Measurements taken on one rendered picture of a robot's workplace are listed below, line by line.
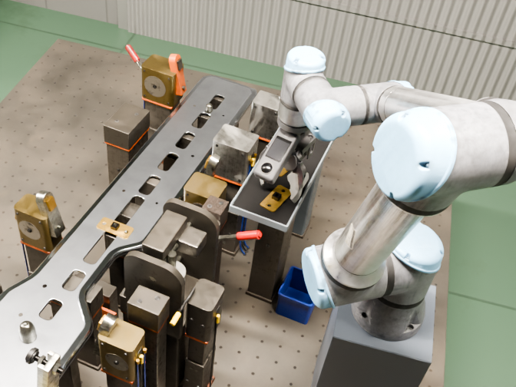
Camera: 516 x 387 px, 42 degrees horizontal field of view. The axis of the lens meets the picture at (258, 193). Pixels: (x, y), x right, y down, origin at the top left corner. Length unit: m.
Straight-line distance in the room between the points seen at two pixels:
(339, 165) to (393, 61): 1.66
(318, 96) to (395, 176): 0.39
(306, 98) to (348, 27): 2.61
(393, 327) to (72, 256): 0.73
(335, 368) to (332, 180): 0.95
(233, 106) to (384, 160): 1.16
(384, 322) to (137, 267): 0.50
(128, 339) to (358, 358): 0.47
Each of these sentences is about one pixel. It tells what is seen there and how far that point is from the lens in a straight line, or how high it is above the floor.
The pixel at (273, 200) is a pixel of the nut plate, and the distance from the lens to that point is 1.49.
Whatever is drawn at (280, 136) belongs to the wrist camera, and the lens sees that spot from 1.37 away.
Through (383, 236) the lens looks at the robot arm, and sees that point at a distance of 1.02.
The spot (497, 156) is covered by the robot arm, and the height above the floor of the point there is 1.70.
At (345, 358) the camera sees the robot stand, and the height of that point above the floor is 1.04.
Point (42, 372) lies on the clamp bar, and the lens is 1.19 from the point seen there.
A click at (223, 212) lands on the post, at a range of 1.55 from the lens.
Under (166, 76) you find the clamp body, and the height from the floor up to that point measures 1.05.
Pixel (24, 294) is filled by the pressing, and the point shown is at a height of 1.00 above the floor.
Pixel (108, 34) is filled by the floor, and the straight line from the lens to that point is 4.21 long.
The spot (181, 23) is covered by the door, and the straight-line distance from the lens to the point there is 4.07.
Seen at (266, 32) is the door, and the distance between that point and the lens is 3.94.
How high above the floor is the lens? 2.21
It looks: 44 degrees down
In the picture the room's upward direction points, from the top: 9 degrees clockwise
